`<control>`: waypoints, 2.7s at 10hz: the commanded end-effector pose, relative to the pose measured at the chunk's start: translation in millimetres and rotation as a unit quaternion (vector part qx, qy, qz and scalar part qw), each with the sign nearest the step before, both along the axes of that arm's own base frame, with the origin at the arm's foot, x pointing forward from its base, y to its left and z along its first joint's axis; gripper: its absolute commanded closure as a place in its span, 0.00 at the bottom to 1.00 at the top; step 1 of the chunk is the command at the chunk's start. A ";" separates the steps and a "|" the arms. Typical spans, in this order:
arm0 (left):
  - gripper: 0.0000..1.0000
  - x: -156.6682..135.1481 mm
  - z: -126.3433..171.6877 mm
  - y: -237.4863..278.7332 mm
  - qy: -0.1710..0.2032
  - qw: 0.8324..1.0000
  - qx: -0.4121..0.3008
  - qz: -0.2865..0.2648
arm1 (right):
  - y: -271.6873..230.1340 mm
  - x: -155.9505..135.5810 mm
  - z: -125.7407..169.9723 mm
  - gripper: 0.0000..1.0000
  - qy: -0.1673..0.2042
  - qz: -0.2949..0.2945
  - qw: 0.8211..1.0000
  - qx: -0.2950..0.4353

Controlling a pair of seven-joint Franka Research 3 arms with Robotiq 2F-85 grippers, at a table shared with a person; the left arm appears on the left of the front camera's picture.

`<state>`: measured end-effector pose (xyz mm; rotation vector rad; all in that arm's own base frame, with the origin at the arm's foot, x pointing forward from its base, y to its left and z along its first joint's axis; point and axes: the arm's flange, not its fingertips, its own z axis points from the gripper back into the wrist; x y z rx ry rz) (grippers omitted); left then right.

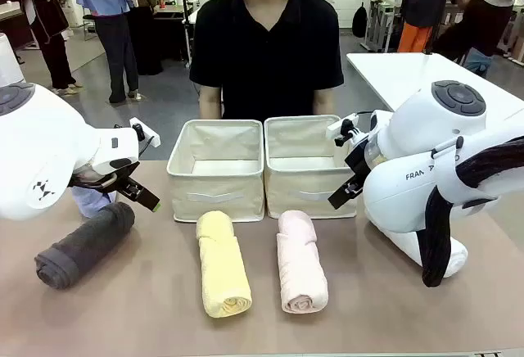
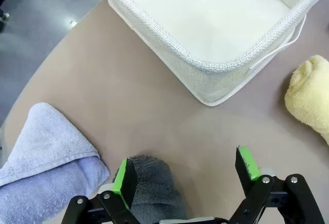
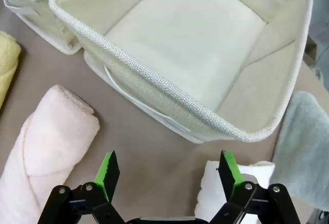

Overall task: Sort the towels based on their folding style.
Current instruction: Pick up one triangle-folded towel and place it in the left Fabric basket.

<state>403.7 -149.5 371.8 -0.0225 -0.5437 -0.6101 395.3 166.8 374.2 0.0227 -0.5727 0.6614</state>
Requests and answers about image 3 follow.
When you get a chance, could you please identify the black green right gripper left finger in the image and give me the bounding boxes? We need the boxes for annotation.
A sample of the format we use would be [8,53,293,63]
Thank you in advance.
[37,150,129,224]

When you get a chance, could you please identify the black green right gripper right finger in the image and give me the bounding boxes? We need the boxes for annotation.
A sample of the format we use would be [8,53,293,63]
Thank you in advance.
[209,150,301,224]

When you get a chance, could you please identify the white towel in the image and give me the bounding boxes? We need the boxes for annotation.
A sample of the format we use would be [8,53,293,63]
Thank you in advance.
[194,160,276,217]

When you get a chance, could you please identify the pink towel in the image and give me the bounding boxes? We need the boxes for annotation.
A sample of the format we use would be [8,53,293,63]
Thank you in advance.
[0,84,100,224]

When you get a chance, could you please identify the yellow towel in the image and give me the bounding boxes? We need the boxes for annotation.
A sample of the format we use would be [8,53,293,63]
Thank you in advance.
[0,30,22,109]

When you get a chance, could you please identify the light grey triangular towel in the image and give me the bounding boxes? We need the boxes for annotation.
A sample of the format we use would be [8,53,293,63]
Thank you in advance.
[271,91,329,209]

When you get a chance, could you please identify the cream fabric bin, straight handle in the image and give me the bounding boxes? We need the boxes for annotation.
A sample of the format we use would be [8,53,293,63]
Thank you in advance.
[48,0,314,144]

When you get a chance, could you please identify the cream fabric bin, wavy handle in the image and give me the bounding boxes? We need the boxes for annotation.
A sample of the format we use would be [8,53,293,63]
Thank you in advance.
[0,0,83,55]

